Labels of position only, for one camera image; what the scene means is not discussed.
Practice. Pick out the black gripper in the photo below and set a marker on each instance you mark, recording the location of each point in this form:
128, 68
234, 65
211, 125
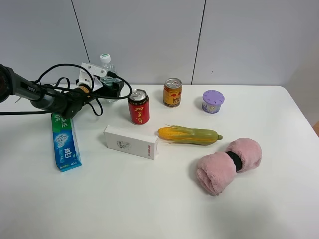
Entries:
85, 90

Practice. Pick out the clear plastic water bottle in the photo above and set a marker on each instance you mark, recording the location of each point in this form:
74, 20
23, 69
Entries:
108, 66

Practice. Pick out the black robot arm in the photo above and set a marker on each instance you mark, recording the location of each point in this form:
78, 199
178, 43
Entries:
45, 97

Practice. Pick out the red herbal tea can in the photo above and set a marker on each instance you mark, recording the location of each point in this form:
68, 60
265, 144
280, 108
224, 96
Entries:
138, 103

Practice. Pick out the gold energy drink can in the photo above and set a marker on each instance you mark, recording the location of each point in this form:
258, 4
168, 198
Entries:
172, 92

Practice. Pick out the white rectangular carton box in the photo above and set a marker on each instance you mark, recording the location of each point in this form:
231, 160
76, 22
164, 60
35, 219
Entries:
130, 142

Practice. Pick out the toy corn cob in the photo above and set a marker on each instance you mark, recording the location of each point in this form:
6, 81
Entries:
184, 135

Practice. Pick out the green blue toothpaste box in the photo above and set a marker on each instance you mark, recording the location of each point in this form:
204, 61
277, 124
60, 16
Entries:
65, 144

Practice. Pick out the purple lidded round container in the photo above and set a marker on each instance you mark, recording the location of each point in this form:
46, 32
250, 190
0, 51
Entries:
212, 101

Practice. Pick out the rolled pink fluffy towel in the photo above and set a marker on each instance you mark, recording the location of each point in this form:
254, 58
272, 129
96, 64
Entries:
216, 171

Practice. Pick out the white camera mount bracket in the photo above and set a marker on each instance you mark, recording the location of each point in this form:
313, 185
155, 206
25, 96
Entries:
96, 78

